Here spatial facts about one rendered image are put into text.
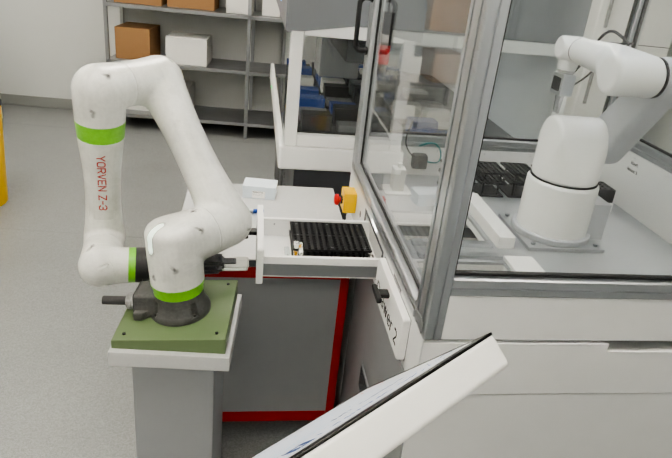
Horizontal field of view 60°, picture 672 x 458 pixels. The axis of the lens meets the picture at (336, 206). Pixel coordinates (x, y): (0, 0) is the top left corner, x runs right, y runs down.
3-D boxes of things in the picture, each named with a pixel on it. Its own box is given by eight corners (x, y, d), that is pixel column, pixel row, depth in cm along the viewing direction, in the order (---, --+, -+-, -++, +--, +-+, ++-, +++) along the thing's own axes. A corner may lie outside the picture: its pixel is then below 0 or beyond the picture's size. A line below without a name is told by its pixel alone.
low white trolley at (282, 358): (171, 444, 207) (167, 256, 177) (190, 337, 263) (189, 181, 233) (332, 440, 216) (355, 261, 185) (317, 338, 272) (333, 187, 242)
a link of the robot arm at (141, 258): (136, 239, 151) (136, 251, 159) (134, 282, 146) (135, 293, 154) (160, 239, 153) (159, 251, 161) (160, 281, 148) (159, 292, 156)
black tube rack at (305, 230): (291, 269, 162) (293, 248, 160) (288, 240, 178) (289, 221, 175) (369, 271, 165) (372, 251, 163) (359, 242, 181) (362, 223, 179)
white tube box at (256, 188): (241, 197, 223) (242, 185, 221) (245, 189, 231) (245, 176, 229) (274, 200, 223) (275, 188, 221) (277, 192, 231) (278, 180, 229)
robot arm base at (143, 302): (95, 324, 140) (91, 303, 137) (117, 290, 153) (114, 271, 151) (204, 327, 140) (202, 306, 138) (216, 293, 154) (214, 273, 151)
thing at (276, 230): (262, 276, 157) (263, 257, 155) (262, 234, 181) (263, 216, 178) (405, 280, 163) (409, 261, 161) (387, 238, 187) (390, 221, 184)
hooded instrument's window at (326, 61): (281, 143, 242) (289, 31, 224) (272, 63, 403) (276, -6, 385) (539, 158, 259) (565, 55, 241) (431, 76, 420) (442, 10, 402)
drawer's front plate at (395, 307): (396, 361, 132) (403, 320, 128) (373, 292, 159) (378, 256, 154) (403, 361, 133) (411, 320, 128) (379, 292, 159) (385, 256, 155)
